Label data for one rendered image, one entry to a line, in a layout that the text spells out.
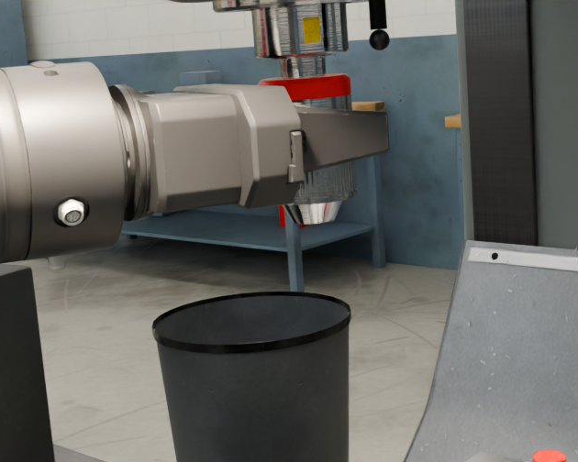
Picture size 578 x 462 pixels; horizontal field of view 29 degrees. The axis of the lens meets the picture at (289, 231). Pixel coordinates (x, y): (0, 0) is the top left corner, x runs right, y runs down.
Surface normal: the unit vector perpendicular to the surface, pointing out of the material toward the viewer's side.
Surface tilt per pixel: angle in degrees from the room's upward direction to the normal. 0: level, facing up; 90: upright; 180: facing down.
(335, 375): 94
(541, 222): 90
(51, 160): 85
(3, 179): 90
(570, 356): 64
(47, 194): 104
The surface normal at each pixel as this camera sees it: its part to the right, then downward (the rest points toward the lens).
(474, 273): -0.64, -0.28
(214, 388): -0.40, 0.25
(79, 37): -0.68, 0.18
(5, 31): 0.73, 0.07
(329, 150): 0.42, 0.13
